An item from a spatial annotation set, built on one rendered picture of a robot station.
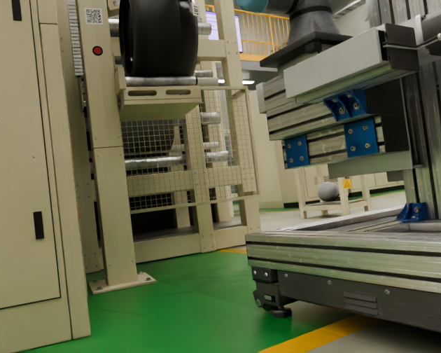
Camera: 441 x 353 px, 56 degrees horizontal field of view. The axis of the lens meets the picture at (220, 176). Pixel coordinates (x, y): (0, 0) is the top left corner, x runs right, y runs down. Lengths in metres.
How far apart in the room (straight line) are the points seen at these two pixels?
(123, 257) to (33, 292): 0.73
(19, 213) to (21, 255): 0.11
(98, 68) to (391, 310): 1.57
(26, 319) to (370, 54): 1.06
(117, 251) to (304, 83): 1.23
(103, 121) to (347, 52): 1.29
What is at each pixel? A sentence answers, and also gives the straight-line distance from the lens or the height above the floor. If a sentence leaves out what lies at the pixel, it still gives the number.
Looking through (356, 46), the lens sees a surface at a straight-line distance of 0.89.
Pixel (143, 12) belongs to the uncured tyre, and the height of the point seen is 1.16.
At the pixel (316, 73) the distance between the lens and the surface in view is 0.96.
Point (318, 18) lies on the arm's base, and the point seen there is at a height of 0.78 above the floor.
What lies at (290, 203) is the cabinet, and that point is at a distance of 6.43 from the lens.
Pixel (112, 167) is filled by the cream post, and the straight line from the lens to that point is 1.93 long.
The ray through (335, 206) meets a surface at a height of 0.11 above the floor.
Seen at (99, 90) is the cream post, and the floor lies 0.88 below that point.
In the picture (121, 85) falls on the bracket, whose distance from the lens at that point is 1.88.
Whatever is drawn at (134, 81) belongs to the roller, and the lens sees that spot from 1.94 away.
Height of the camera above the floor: 0.36
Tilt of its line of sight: 2 degrees up
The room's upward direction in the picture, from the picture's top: 7 degrees counter-clockwise
